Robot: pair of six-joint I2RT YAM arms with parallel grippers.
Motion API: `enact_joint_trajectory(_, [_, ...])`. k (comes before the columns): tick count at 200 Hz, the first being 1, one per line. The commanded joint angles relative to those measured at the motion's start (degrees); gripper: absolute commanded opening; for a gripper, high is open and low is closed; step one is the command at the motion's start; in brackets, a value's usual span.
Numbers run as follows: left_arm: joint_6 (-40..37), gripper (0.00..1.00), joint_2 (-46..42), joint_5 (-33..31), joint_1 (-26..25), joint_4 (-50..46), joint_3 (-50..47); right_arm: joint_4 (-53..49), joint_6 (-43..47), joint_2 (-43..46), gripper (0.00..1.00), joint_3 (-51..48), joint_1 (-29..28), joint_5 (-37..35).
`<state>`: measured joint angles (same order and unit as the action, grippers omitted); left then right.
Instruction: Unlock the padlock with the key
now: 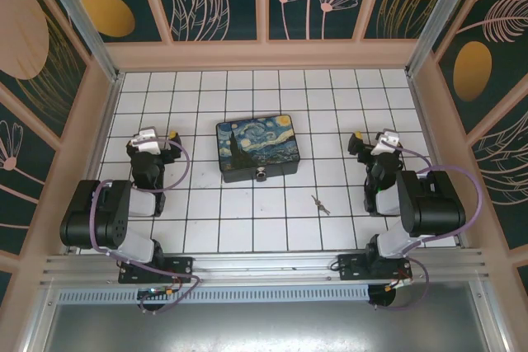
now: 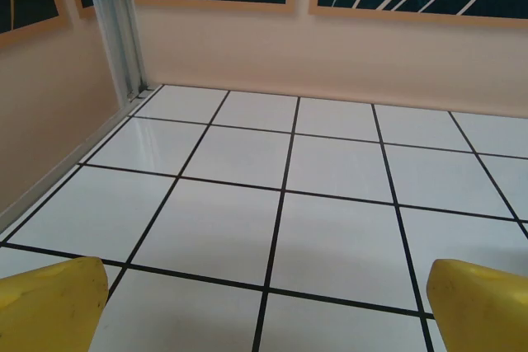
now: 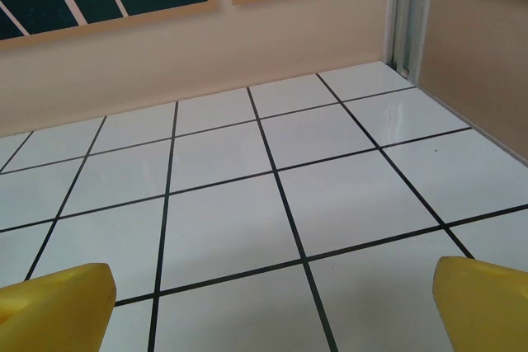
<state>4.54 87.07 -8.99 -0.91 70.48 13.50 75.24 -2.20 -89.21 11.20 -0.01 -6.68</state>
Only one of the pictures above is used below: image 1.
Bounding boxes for grey slotted cable duct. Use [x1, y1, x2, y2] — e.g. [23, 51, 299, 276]
[55, 284, 370, 304]

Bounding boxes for grey sheet metal panel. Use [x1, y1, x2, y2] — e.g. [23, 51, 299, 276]
[24, 279, 507, 352]

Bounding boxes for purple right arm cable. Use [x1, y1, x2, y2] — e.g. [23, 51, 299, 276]
[373, 139, 484, 312]

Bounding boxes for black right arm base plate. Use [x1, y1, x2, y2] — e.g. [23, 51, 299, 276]
[337, 252, 413, 283]

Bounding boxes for aluminium profile rail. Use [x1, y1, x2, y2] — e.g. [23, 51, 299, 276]
[39, 247, 490, 287]

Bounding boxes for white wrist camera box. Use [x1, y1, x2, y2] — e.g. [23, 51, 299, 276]
[130, 127, 162, 153]
[373, 128, 402, 156]

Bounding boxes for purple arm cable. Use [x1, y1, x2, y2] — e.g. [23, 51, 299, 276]
[373, 139, 484, 312]
[88, 139, 203, 316]

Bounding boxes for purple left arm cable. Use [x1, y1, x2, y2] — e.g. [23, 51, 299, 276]
[88, 139, 203, 316]

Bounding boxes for aluminium frame post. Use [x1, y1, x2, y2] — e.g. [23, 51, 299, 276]
[405, 0, 496, 77]
[32, 0, 121, 83]

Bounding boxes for small metal keys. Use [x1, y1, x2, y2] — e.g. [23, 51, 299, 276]
[310, 194, 332, 216]

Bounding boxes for black box starry night lid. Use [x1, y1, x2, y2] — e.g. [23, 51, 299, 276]
[215, 114, 300, 184]

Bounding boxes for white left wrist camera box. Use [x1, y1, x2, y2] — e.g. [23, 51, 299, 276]
[130, 127, 162, 153]

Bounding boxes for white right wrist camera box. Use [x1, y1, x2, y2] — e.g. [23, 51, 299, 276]
[373, 128, 402, 156]

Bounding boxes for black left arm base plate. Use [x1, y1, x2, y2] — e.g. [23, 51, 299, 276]
[118, 256, 195, 285]

